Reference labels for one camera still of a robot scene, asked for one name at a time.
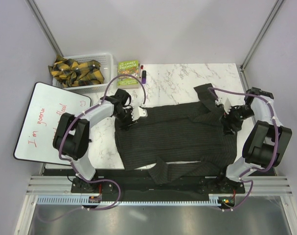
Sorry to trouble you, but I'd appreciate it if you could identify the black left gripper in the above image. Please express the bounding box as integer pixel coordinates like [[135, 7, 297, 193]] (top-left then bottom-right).
[[114, 108, 137, 131]]

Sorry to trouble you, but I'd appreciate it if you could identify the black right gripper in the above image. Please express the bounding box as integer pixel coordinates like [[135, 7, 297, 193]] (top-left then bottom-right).
[[219, 103, 255, 136]]

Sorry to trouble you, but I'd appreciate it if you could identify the dark striped long sleeve shirt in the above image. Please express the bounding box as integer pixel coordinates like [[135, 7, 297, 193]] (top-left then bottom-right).
[[114, 84, 237, 184]]

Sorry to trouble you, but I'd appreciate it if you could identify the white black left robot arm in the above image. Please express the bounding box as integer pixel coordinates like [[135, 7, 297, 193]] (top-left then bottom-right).
[[52, 89, 147, 193]]

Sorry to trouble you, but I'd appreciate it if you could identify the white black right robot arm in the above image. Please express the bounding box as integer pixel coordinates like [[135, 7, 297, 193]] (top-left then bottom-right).
[[215, 87, 292, 193]]

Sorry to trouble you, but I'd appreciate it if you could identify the purple black marker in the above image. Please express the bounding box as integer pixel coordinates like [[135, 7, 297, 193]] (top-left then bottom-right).
[[141, 70, 147, 84]]

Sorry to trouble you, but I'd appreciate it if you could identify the green paperback book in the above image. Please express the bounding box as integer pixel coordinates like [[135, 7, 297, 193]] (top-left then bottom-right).
[[117, 60, 139, 89]]

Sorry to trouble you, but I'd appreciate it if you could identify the red white marker pen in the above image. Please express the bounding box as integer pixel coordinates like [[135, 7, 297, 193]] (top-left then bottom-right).
[[138, 65, 144, 78]]

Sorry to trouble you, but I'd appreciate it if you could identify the white plastic basket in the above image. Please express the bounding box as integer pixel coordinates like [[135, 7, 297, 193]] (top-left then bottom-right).
[[52, 54, 114, 94]]

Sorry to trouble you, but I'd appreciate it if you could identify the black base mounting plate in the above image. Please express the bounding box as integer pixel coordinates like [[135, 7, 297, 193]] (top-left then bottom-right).
[[69, 168, 247, 202]]

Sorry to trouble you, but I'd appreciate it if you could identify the yellow black plaid shirt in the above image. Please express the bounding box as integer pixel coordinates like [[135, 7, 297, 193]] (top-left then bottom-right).
[[48, 55, 105, 88]]

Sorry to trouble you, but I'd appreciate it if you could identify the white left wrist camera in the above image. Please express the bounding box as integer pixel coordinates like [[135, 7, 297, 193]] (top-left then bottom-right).
[[132, 107, 148, 120]]

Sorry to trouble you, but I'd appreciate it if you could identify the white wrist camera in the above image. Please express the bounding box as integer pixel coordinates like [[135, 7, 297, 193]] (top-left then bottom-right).
[[132, 107, 148, 120], [215, 97, 232, 114]]

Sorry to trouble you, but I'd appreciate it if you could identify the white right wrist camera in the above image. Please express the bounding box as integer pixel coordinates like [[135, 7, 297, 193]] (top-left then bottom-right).
[[215, 97, 232, 114]]

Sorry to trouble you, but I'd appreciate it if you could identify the white slotted cable duct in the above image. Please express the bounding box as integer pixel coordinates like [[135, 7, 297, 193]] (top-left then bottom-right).
[[37, 195, 227, 206]]

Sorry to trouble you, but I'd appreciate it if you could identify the white whiteboard black frame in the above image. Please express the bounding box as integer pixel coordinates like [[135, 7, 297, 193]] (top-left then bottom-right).
[[13, 82, 92, 165]]

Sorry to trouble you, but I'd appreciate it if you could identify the right aluminium frame post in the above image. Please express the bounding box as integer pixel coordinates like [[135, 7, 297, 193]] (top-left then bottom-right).
[[240, 0, 285, 71]]

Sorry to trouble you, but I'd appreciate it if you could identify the aluminium frame post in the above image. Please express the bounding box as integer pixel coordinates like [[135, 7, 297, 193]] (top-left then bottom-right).
[[240, 0, 285, 71], [26, 0, 63, 56]]

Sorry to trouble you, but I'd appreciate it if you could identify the left aluminium frame post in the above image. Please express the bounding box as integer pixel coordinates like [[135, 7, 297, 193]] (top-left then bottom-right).
[[26, 0, 63, 56]]

